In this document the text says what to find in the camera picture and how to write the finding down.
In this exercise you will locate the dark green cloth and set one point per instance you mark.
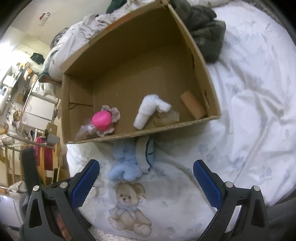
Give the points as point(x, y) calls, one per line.
point(115, 5)

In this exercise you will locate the grey patterned pillow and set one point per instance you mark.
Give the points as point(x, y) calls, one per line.
point(59, 37)

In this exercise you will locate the grey box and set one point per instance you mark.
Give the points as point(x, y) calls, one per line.
point(52, 139)

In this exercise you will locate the red and white wall ornament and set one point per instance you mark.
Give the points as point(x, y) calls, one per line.
point(44, 18)

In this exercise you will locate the white sock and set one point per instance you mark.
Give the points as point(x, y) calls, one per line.
point(144, 111)

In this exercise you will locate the clear plastic wrapper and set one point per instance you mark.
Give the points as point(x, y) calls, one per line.
point(170, 117)

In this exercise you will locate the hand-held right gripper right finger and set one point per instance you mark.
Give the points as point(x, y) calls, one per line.
point(208, 185)

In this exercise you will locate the pale sock with dark trim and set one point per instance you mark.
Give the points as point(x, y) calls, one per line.
point(142, 157)

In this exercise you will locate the white teddy bear bedsheet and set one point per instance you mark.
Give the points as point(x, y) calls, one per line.
point(242, 115)

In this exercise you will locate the cardboard box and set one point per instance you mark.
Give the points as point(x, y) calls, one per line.
point(138, 69)

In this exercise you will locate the red bag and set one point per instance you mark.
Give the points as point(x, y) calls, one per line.
point(45, 153)

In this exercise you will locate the white cabinet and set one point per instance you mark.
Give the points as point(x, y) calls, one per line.
point(39, 109)

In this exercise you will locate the black hanging bag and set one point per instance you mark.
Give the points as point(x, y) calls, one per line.
point(37, 58)

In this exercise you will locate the light blue fluffy scrunchie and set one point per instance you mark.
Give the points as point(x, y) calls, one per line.
point(122, 162)

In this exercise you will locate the pink squishy toy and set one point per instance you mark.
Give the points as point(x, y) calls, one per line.
point(100, 119)

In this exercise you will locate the cream sheer scrunchie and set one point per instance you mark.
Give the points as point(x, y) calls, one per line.
point(84, 131)

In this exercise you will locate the white countertop appliance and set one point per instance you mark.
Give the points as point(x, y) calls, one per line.
point(4, 95)

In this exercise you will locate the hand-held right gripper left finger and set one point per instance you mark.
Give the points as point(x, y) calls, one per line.
point(86, 183)

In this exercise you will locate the beige lace-edged scrunchie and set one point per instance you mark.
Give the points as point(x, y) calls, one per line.
point(115, 114)

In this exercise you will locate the grey-green camouflage blanket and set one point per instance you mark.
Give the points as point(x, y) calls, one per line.
point(208, 34)

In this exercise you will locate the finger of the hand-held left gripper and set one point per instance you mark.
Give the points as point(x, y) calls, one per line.
point(28, 166)

